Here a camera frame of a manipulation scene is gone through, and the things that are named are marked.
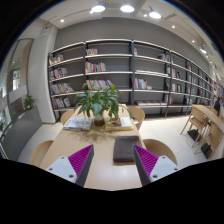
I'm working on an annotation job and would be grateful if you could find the photo cover book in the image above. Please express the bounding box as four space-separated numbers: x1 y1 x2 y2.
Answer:
105 116 133 130

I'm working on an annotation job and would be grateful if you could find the person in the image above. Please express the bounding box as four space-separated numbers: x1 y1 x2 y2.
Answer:
213 96 223 116

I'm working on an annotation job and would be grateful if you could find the grey shelf unit with books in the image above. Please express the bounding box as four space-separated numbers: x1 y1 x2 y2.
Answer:
47 38 221 120

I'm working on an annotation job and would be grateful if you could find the light wooden shell chair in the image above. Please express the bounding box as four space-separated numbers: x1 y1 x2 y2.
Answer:
128 105 146 131
142 138 178 166
59 109 76 126

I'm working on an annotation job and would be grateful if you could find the small background potted plant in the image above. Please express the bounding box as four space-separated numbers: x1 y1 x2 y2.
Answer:
23 94 37 111

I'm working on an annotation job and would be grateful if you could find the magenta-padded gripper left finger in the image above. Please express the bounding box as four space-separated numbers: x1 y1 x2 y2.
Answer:
45 143 95 188

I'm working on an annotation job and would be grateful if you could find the green potted plant white pot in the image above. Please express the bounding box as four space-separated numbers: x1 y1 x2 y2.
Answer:
73 83 133 127

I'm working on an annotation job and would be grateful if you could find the zigzag-striped brown towel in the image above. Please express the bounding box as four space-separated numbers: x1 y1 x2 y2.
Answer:
112 135 143 163

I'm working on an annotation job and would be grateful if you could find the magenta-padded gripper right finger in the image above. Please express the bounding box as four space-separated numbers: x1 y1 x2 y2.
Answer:
131 143 181 187

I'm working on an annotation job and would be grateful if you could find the white cover book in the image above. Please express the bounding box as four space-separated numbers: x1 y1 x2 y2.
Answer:
62 116 94 131

